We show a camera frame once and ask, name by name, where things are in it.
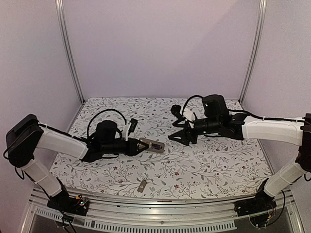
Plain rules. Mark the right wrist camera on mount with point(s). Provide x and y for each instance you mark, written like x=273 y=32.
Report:
x=183 y=113

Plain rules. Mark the floral patterned table mat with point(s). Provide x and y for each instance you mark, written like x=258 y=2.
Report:
x=212 y=168

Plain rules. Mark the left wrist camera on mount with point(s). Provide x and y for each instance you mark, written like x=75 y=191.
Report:
x=129 y=128

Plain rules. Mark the grey battery compartment cover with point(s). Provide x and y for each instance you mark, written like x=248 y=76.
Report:
x=142 y=186

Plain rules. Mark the right aluminium frame post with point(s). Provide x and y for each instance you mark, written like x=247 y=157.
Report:
x=254 y=50

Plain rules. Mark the white slotted cable duct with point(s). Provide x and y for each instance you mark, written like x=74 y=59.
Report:
x=157 y=217

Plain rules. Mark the white remote control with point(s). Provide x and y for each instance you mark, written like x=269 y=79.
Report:
x=154 y=142

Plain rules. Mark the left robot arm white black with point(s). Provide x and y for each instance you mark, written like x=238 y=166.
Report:
x=108 y=141

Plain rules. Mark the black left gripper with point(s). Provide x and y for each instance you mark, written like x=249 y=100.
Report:
x=132 y=147

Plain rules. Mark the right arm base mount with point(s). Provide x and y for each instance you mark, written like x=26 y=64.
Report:
x=260 y=202

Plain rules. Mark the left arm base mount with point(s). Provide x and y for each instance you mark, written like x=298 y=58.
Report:
x=64 y=203

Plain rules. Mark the aluminium frame post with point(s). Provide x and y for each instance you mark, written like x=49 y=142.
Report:
x=68 y=51
x=254 y=50

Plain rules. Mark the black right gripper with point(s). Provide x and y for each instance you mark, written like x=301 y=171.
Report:
x=185 y=133

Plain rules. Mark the front aluminium rail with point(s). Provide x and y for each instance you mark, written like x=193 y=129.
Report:
x=286 y=214

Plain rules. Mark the left aluminium frame post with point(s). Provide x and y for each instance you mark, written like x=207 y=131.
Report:
x=68 y=51

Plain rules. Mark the black battery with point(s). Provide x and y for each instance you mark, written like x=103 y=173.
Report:
x=157 y=146

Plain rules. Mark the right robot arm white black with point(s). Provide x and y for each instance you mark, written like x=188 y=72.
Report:
x=220 y=121

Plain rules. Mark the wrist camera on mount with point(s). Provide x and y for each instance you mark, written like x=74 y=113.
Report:
x=183 y=113
x=129 y=128

